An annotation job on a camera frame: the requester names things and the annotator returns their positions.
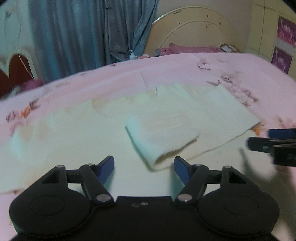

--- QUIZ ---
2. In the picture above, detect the magenta pillow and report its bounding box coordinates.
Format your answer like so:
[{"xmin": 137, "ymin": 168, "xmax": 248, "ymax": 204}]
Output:
[{"xmin": 154, "ymin": 43, "xmax": 223, "ymax": 57}]

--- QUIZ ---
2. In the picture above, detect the cream white garment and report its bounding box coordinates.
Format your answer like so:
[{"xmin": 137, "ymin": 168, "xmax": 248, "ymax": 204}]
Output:
[{"xmin": 1, "ymin": 84, "xmax": 260, "ymax": 196}]

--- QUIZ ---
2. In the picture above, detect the white hanging cable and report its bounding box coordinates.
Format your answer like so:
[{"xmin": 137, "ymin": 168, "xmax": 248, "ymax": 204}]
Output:
[{"xmin": 4, "ymin": 4, "xmax": 35, "ymax": 80}]

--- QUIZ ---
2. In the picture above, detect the red heart-shaped headboard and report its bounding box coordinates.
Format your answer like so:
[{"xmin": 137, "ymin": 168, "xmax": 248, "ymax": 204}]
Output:
[{"xmin": 1, "ymin": 48, "xmax": 43, "ymax": 99}]

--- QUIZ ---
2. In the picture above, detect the white pump bottle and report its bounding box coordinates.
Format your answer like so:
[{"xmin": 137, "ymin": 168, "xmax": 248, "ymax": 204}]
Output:
[{"xmin": 129, "ymin": 50, "xmax": 137, "ymax": 60}]

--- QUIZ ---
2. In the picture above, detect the pink floral bed sheet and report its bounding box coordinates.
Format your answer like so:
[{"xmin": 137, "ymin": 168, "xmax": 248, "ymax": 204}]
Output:
[{"xmin": 1, "ymin": 53, "xmax": 295, "ymax": 240}]

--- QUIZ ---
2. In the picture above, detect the cream round headboard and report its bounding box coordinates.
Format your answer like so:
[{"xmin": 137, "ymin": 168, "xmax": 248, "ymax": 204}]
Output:
[{"xmin": 144, "ymin": 6, "xmax": 243, "ymax": 57}]

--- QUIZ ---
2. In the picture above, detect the purple wall poster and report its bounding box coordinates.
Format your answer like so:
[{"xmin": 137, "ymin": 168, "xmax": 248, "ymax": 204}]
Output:
[{"xmin": 271, "ymin": 16, "xmax": 295, "ymax": 74}]

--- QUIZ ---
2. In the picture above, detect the blue grey curtain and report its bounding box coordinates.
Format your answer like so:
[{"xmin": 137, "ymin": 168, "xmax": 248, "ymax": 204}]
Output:
[{"xmin": 29, "ymin": 1, "xmax": 158, "ymax": 82}]

